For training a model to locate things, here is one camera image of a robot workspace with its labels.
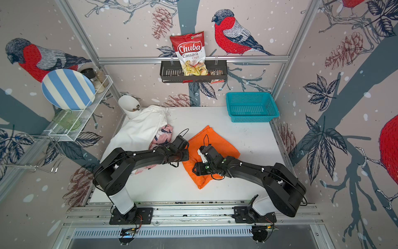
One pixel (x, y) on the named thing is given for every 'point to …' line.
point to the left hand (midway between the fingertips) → (189, 154)
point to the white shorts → (138, 133)
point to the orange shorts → (205, 137)
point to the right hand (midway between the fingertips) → (196, 169)
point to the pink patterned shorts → (162, 136)
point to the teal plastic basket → (252, 107)
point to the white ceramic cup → (130, 105)
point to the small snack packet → (214, 72)
